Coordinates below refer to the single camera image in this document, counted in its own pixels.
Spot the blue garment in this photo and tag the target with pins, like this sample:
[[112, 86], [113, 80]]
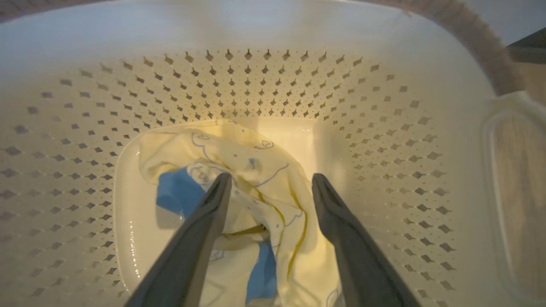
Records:
[[179, 194]]

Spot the pale yellow printed garment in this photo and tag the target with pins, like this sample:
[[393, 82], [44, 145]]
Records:
[[256, 162]]

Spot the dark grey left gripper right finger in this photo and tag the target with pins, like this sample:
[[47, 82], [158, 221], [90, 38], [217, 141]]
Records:
[[358, 264]]

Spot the cream perforated laundry basket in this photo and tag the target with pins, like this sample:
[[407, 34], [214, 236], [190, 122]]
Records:
[[384, 106]]

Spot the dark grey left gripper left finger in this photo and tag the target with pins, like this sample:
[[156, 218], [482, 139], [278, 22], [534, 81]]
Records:
[[187, 256]]

